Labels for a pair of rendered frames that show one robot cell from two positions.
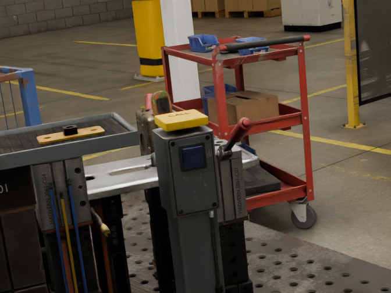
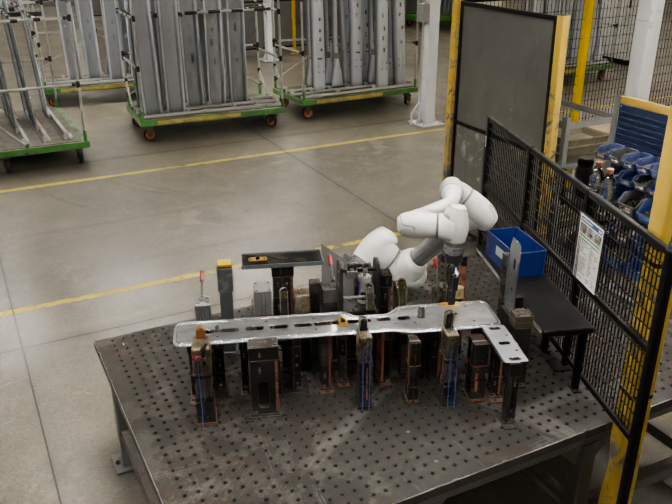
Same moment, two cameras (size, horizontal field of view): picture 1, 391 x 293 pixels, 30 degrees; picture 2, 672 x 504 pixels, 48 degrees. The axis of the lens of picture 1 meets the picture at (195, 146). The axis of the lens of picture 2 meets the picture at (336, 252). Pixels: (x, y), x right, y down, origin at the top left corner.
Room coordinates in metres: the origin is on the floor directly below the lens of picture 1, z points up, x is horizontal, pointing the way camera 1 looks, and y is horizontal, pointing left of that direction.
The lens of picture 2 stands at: (3.92, 0.98, 2.58)
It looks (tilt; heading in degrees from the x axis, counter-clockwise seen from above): 24 degrees down; 189
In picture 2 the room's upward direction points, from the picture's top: straight up
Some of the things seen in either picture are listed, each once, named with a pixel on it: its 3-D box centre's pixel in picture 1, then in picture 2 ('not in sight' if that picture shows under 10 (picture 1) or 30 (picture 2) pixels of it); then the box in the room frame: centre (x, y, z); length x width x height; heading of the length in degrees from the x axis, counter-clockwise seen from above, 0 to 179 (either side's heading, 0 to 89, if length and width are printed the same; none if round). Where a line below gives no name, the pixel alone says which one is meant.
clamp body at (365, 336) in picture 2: not in sight; (363, 368); (1.29, 0.69, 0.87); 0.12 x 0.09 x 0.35; 17
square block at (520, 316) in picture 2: not in sight; (517, 349); (1.05, 1.33, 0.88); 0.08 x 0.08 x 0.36; 17
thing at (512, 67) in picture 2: not in sight; (496, 143); (-1.77, 1.34, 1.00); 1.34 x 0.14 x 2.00; 36
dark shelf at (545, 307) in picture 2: not in sight; (527, 284); (0.69, 1.38, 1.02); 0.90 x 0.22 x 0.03; 17
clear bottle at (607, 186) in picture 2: not in sight; (607, 191); (0.82, 1.64, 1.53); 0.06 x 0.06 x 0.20
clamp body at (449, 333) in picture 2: not in sight; (447, 366); (1.22, 1.03, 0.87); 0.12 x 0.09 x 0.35; 17
